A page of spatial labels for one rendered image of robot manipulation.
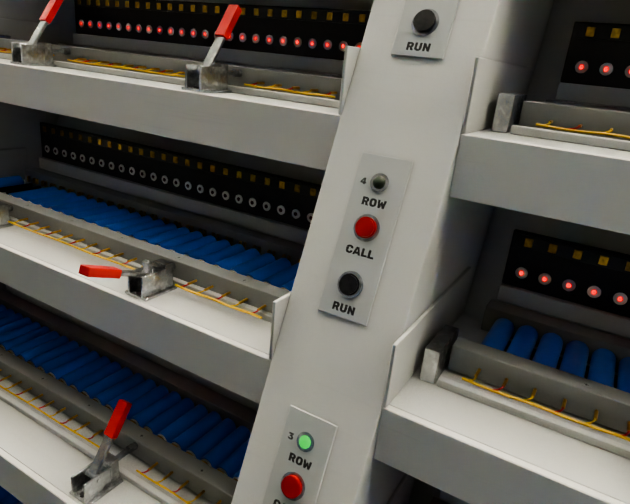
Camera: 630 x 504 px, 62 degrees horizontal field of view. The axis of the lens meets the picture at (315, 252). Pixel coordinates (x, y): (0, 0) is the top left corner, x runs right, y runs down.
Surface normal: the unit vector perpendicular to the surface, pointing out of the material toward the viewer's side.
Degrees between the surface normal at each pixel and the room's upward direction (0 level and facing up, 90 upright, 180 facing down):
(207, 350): 111
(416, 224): 90
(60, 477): 21
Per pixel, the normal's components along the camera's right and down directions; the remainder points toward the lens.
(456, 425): 0.10, -0.94
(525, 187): -0.51, 0.25
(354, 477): -0.44, -0.11
